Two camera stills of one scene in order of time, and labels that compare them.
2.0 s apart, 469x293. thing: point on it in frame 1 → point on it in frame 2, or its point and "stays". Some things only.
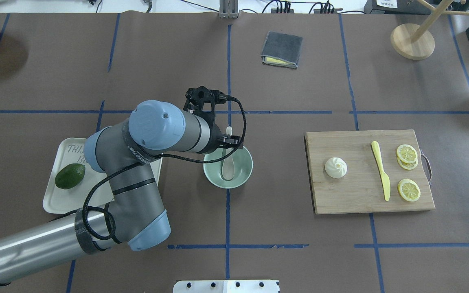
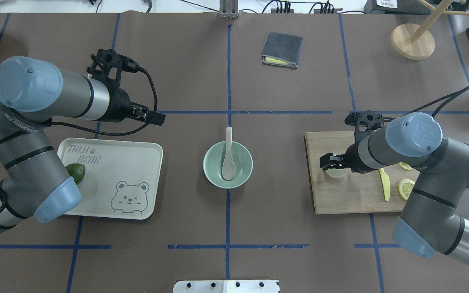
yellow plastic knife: [387, 184] stays
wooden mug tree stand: [415, 42] stays
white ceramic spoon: [228, 163] stays
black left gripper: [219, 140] → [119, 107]
